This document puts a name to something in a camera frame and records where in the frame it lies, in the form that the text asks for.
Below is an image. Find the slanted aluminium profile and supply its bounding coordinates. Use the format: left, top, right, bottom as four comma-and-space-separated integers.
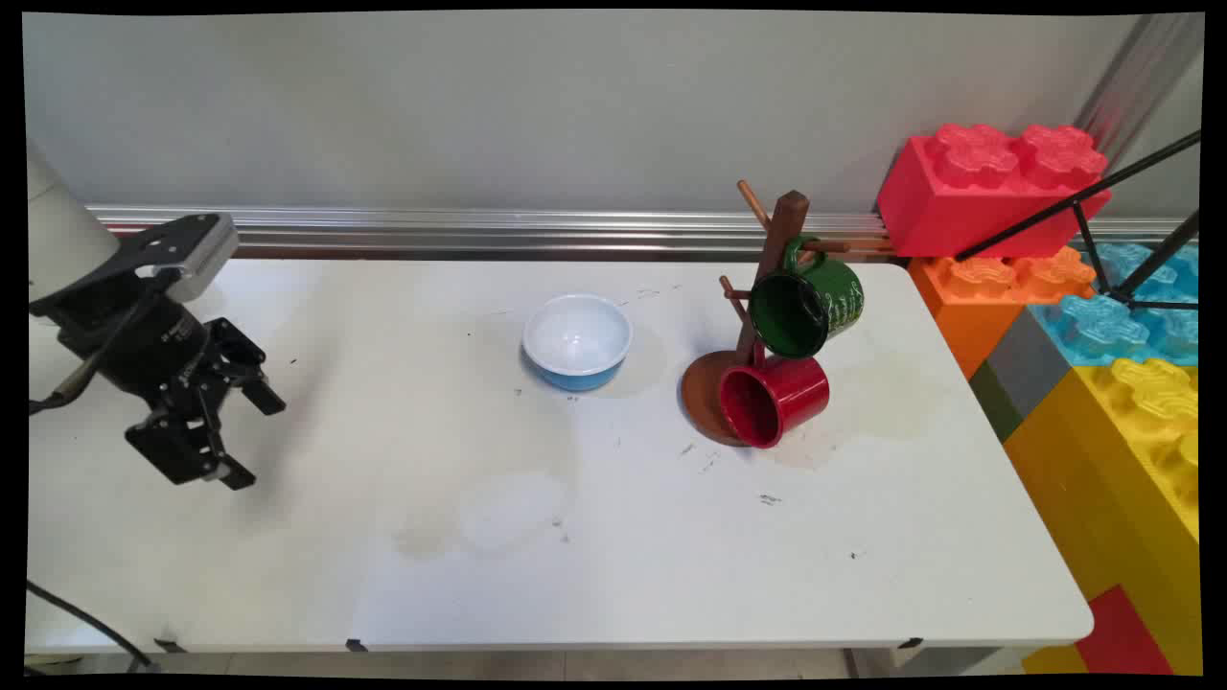
1074, 13, 1205, 145

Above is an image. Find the giant orange toy brick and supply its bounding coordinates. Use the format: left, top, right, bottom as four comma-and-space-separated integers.
908, 246, 1098, 380

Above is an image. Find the horizontal aluminium rail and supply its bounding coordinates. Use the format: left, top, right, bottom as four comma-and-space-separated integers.
86, 204, 1190, 263

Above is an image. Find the blue and white bowl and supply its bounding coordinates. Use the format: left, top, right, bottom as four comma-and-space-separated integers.
521, 293, 634, 392

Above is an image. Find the red enamel mug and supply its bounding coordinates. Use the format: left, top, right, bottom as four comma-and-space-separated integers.
718, 343, 831, 449

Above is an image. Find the black tripod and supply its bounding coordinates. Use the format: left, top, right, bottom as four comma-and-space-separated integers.
954, 129, 1202, 312

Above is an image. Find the giant dark green toy brick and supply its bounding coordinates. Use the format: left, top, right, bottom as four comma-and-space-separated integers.
968, 359, 1026, 444

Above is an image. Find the green enamel mug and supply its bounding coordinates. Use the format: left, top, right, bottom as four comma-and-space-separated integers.
748, 235, 866, 361

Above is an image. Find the giant light blue toy brick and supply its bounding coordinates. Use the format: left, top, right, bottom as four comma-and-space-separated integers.
1028, 240, 1201, 368

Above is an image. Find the giant yellow toy brick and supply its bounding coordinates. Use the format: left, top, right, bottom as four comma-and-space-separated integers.
1002, 356, 1202, 677

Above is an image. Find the brown wooden mug tree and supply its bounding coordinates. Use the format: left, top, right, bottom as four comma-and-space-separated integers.
679, 179, 850, 448

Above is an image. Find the flat red toy brick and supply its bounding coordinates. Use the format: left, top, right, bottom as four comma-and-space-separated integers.
1074, 585, 1176, 677

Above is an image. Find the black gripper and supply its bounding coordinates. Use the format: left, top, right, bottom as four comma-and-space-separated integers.
29, 270, 288, 492

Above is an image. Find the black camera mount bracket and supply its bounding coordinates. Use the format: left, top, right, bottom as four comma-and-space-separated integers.
29, 215, 223, 317

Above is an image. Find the plain black cable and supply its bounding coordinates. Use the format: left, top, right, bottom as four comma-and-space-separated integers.
27, 580, 160, 670

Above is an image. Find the giant grey toy brick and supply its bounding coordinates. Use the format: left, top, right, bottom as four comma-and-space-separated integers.
985, 307, 1076, 419

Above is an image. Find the giant red toy brick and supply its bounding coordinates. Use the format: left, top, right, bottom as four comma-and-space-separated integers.
875, 123, 1113, 260

